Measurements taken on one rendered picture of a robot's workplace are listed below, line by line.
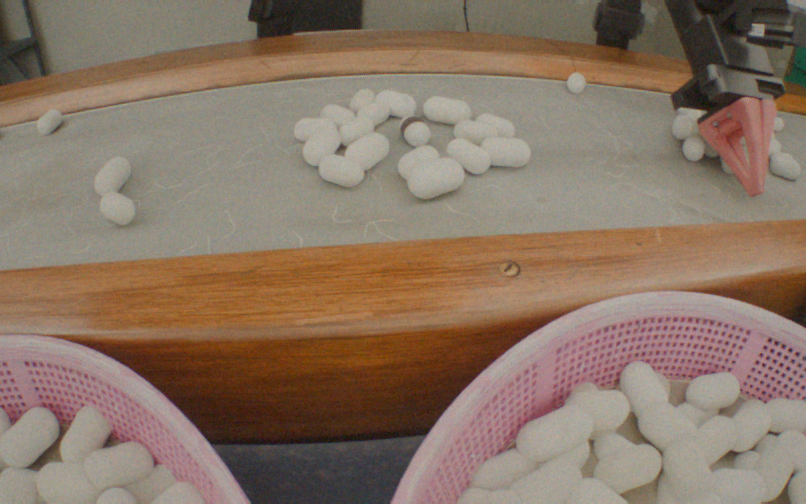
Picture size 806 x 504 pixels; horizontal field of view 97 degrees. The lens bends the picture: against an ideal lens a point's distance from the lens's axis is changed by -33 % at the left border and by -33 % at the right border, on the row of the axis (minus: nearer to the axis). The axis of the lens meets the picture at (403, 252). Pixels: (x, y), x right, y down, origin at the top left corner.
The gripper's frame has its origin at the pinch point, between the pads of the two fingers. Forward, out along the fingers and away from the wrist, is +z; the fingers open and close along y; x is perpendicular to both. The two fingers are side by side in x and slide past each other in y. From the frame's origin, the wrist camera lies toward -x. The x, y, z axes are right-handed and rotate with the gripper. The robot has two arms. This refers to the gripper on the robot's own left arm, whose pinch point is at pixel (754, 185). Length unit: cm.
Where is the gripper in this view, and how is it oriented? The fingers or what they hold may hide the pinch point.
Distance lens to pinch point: 44.2
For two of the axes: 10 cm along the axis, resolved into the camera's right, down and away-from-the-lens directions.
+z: 0.9, 9.8, -1.7
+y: 9.9, -0.7, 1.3
